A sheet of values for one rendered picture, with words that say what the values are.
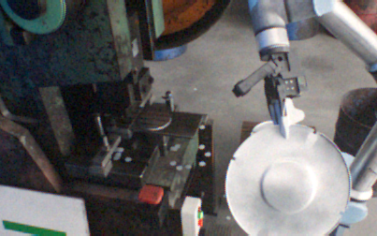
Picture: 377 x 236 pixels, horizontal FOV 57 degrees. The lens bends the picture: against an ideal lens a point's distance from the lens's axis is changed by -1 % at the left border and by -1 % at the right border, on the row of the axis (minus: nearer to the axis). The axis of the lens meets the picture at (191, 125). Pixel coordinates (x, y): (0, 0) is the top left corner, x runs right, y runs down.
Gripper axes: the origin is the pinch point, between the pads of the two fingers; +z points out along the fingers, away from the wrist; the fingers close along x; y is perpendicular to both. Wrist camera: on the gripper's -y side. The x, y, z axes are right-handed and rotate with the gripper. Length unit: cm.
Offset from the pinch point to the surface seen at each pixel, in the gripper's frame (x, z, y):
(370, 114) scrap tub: 116, -11, 100
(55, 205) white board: 61, 9, -70
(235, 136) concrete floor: 162, -15, 27
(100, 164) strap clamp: 44, -2, -49
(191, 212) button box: 40.2, 18.2, -20.7
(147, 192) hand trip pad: 30.2, 9.1, -33.7
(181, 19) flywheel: 54, -56, -12
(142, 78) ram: 38, -29, -30
